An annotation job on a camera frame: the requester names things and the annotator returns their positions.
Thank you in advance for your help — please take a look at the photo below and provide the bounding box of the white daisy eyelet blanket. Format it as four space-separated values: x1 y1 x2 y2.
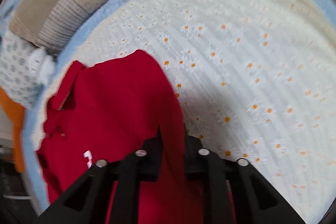
33 0 335 223

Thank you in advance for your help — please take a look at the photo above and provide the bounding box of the floral white pillow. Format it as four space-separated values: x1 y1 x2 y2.
1 31 40 109

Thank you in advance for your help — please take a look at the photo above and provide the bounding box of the red polo sweater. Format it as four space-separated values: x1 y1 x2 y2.
36 49 237 224

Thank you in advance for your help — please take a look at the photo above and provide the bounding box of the small white plush sheep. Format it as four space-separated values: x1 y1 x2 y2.
28 48 56 86

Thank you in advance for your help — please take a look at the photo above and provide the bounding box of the beige patchwork pillow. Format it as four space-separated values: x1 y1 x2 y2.
8 0 108 55

